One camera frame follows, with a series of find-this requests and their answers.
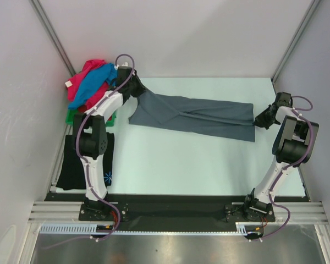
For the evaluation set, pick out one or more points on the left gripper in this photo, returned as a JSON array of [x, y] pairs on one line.
[[141, 88]]

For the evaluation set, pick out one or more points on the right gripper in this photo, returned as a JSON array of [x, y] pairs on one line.
[[260, 120]]

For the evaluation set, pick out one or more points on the grey t shirt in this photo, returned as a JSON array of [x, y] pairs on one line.
[[224, 119]]

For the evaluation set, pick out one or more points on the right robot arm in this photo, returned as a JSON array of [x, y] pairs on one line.
[[292, 147]]

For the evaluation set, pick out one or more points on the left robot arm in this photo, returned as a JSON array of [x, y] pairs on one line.
[[89, 131]]

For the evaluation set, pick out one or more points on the blue t shirt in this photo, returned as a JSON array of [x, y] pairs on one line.
[[93, 82]]

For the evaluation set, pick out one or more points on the pink t shirt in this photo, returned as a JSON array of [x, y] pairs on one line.
[[79, 79]]

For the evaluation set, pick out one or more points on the green plastic bin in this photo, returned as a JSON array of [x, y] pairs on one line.
[[71, 113]]

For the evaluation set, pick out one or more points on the folded black t shirt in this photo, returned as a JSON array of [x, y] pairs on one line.
[[72, 173]]

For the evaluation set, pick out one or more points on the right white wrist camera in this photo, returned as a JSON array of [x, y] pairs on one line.
[[282, 113]]

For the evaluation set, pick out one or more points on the white slotted cable duct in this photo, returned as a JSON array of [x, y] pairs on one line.
[[101, 230]]

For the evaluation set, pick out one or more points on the right aluminium corner post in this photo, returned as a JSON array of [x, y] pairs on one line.
[[309, 14]]

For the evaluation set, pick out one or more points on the aluminium corner post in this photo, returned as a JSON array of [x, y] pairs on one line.
[[309, 14], [51, 33]]

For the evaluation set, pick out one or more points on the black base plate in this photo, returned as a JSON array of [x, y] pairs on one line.
[[169, 213]]

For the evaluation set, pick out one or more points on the left aluminium corner post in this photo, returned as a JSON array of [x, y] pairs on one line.
[[51, 33]]

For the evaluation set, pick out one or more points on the aluminium frame rail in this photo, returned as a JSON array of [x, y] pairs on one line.
[[297, 211]]

